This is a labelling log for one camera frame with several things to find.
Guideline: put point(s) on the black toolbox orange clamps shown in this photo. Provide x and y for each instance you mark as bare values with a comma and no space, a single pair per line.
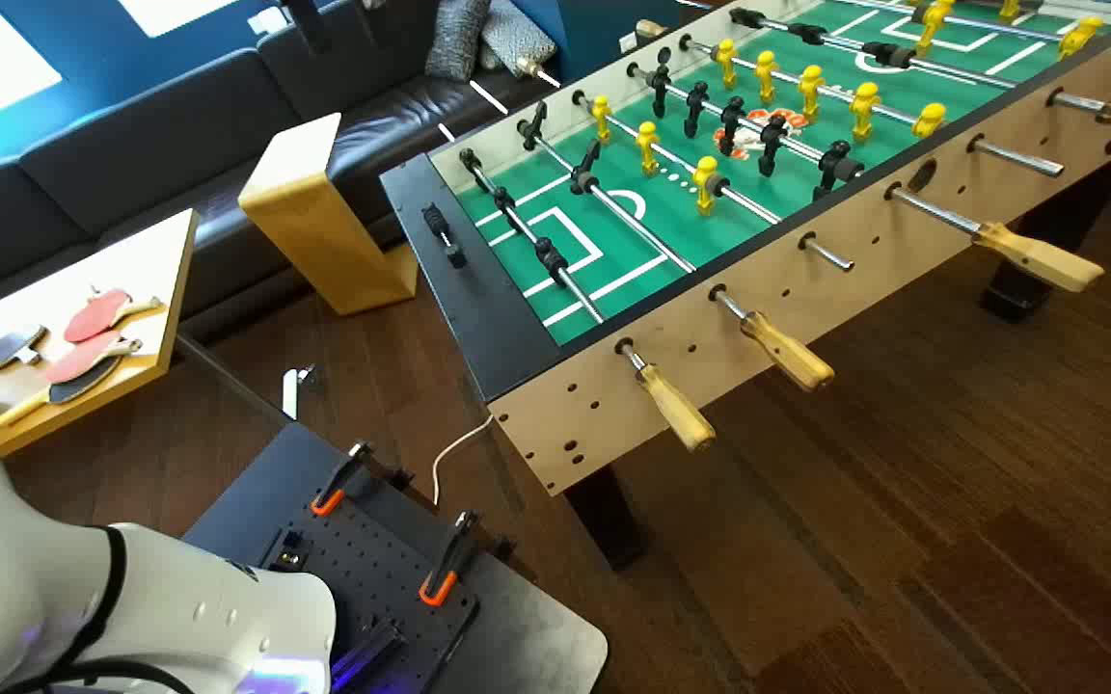
531,642

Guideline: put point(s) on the foosball rod yellow goalie players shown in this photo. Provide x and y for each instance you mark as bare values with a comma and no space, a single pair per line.
1003,11

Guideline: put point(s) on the light grey cushion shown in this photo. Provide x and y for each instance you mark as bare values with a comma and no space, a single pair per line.
515,31

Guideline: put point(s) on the silver metal bracket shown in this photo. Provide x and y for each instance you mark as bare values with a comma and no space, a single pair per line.
298,387

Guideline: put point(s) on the black score counter slider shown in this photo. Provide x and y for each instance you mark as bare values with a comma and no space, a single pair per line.
442,236

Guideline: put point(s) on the foosball rod two yellow players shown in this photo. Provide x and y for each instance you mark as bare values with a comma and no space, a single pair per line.
1076,35

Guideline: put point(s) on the black leather sofa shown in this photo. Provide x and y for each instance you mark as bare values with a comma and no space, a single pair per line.
133,156

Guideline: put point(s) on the small wall sign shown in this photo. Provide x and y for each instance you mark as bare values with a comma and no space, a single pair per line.
266,22

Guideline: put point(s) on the grey patterned cushion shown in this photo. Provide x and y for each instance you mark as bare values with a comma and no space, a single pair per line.
456,31

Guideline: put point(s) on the yellow wooden stool block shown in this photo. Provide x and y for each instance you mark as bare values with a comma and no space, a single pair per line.
324,225

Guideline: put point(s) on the foosball table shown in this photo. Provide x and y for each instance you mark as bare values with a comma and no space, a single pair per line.
897,309

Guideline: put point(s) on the foosball rod five black players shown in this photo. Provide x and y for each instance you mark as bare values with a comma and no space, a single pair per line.
1041,261

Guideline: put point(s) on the foosball rod two black players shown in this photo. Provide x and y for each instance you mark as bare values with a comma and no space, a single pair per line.
793,356

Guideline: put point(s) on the framed wall poster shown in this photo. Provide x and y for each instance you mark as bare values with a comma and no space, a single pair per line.
171,11

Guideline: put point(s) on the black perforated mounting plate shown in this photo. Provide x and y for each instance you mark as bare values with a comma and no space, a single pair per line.
375,581

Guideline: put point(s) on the red ping-pong paddle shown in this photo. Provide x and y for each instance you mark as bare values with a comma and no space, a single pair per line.
97,314
83,364

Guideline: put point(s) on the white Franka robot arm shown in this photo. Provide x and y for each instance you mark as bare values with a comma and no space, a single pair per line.
208,612

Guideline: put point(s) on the foosball rod five yellow players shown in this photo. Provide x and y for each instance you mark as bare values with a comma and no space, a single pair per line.
864,108

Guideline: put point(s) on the foosball rod three yellow players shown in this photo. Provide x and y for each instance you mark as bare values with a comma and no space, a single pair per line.
706,183

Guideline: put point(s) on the wooden tray table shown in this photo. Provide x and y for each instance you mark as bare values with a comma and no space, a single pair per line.
151,275

